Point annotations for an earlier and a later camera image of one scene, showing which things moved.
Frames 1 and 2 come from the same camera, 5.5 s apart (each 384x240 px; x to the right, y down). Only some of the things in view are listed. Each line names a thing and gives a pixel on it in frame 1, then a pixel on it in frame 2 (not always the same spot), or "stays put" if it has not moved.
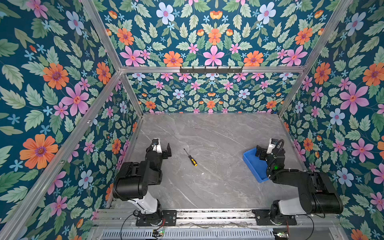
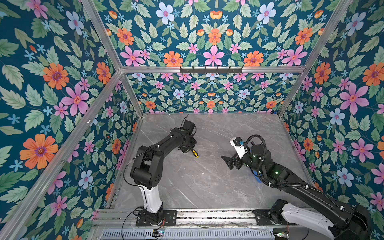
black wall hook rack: [210, 70] stays put
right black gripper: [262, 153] to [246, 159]
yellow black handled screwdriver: [192, 160] to [195, 153]
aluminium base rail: [111, 218] stays put
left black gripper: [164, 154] to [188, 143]
